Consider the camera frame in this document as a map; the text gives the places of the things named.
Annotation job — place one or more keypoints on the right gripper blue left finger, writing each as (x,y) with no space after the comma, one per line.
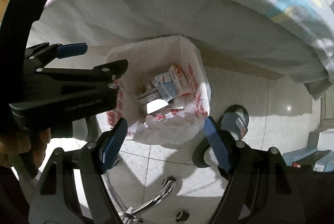
(112,143)

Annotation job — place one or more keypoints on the white box with red dot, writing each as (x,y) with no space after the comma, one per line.
(176,103)

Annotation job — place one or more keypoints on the red candy wrapper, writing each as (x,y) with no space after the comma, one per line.
(159,116)

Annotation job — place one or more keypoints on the bed with ring-patterned sheet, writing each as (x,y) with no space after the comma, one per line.
(291,37)

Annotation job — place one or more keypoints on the teal gold ornate box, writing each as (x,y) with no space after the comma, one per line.
(148,96)

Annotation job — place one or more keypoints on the grey slipper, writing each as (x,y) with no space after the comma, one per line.
(235,120)

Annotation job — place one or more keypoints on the blue white carton box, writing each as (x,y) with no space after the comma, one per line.
(165,85)

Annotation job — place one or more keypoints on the red white medicine box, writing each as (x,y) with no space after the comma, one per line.
(179,80)

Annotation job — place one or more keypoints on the chrome chair leg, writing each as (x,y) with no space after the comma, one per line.
(130,214)

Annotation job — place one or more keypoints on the silver white sachet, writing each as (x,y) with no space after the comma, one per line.
(153,106)

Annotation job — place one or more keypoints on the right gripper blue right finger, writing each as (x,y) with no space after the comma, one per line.
(219,149)

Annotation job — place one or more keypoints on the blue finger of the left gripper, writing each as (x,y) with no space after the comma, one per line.
(114,70)
(70,50)

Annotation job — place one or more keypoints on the person's left hand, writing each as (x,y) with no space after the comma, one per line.
(20,143)

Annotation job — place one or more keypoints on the orange flower snack wrapper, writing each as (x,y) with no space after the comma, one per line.
(143,89)

